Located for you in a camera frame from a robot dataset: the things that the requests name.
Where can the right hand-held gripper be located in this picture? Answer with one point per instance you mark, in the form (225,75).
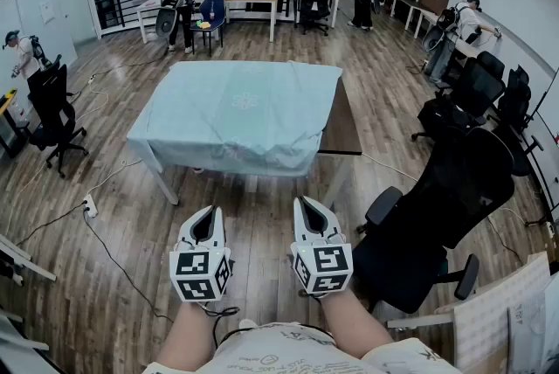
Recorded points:
(323,267)

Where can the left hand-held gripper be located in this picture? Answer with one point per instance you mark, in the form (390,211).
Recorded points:
(198,272)

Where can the light blue floral cloth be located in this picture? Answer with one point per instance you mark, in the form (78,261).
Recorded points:
(236,114)

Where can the person's right forearm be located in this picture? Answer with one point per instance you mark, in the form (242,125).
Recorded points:
(354,324)

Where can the person's left forearm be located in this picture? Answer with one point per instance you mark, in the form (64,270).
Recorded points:
(188,337)

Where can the dark brown table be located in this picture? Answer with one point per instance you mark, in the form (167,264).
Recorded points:
(345,123)

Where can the person's white printed shirt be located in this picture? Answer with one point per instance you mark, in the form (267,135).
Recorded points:
(284,352)

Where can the large black office chair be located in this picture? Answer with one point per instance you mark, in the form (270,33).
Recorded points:
(458,197)

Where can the yellow and green items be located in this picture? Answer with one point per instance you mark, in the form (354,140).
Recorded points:
(203,24)

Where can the blue chair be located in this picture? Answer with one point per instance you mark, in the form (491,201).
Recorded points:
(211,11)

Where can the small bottle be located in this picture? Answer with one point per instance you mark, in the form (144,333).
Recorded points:
(212,11)

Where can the white table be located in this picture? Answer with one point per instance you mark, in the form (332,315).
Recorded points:
(150,7)

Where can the white door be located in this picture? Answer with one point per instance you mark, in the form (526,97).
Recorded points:
(72,1)

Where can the white paper sheet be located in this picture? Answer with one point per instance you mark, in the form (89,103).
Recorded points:
(46,11)

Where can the white desk frame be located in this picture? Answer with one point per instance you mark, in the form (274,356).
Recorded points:
(22,263)
(489,311)

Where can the white wall desk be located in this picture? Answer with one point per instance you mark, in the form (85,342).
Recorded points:
(469,49)

